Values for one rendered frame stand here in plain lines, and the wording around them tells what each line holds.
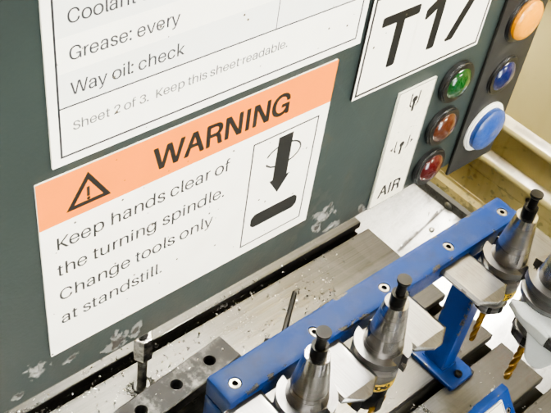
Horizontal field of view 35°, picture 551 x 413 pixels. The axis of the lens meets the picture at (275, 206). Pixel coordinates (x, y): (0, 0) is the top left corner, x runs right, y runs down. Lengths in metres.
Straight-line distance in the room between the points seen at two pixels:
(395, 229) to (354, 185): 1.17
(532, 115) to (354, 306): 0.63
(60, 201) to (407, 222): 1.36
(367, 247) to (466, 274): 0.46
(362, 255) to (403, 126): 0.99
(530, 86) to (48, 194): 1.19
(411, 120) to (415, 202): 1.20
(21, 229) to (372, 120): 0.20
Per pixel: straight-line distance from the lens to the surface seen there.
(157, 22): 0.32
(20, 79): 0.30
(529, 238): 1.04
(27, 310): 0.38
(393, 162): 0.50
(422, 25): 0.44
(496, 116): 0.56
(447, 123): 0.52
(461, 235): 1.08
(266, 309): 1.36
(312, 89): 0.40
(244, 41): 0.35
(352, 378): 0.92
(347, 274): 1.44
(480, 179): 1.60
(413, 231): 1.65
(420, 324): 0.98
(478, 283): 1.04
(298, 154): 0.43
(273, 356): 0.90
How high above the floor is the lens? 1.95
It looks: 44 degrees down
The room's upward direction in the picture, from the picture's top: 10 degrees clockwise
